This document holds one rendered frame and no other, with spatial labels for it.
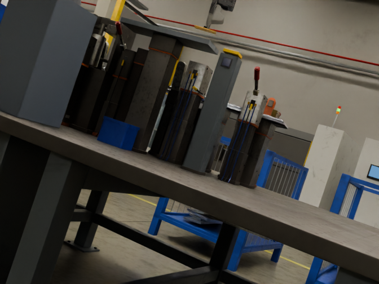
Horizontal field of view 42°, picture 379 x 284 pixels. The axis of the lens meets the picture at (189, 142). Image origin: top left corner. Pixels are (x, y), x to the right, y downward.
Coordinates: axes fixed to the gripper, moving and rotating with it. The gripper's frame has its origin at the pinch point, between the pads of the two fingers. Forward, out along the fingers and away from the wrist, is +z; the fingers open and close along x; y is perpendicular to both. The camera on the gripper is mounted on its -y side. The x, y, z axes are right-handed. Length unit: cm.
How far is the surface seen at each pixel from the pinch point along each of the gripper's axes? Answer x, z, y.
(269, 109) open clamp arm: 38, 18, 35
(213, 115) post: -7.6, 31.9, 13.5
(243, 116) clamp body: 6.2, 27.4, 23.9
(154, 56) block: -0.3, 17.3, -14.7
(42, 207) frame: -57, 72, -19
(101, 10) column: 749, -148, -280
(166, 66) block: -1.7, 19.6, -9.3
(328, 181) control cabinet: 778, 22, 233
